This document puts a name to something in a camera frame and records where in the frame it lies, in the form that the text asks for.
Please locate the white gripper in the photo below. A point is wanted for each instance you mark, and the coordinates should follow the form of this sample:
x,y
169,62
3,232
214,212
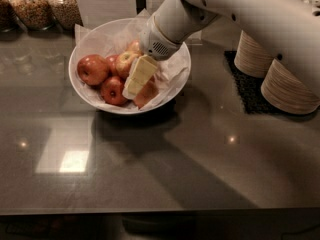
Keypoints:
x,y
154,43

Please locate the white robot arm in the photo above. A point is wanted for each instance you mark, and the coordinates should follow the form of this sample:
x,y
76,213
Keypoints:
x,y
289,30

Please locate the top centre red-yellow apple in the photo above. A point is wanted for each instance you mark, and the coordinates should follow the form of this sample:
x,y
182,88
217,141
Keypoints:
x,y
123,63

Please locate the pale apple front right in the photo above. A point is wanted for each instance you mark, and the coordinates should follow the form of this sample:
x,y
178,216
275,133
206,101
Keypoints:
x,y
147,93

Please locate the pale apple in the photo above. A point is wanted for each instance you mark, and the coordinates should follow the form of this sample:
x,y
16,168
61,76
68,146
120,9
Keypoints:
x,y
134,46
147,93

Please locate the back right pale apple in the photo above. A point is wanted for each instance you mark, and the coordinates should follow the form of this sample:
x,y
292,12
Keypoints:
x,y
134,46

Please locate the red apple behind centre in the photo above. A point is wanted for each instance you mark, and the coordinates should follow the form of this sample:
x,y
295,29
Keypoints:
x,y
111,61

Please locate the red apple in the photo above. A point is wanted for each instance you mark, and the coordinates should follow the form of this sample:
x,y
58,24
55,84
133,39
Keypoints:
x,y
111,91
111,61
92,69

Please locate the red apple front centre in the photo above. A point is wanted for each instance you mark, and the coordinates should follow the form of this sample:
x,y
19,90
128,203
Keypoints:
x,y
111,91

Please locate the white bowl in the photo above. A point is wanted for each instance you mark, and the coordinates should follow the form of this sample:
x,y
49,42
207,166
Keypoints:
x,y
83,84

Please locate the red apple far left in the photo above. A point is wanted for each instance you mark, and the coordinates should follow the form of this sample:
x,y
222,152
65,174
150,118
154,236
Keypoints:
x,y
92,69

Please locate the white paper liner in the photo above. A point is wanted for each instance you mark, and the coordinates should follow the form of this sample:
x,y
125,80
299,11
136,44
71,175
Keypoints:
x,y
100,40

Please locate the left white sign holder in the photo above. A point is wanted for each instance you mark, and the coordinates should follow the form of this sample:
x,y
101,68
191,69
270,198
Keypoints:
x,y
97,12

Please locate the right cereal glass jar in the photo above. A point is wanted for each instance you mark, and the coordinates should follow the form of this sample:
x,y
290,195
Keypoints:
x,y
66,12

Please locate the cereal glass jar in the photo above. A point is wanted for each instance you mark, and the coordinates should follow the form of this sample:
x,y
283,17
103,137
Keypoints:
x,y
34,14
66,12
7,20

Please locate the left stack paper bowls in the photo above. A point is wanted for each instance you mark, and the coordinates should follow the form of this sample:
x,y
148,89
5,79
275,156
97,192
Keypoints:
x,y
251,58

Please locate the stack paper bowls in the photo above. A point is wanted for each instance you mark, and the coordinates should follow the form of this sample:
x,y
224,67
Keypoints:
x,y
285,92
251,58

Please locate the black mesh mat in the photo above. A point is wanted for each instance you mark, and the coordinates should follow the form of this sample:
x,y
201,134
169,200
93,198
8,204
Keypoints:
x,y
248,88

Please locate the middle cereal glass jar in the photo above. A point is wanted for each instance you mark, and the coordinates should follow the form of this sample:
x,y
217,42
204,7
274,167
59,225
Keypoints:
x,y
34,14

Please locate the left cereal glass jar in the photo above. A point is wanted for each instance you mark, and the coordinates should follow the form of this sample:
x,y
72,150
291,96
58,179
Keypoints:
x,y
7,20

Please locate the right stack paper bowls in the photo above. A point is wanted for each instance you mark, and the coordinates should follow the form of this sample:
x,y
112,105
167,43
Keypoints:
x,y
285,92

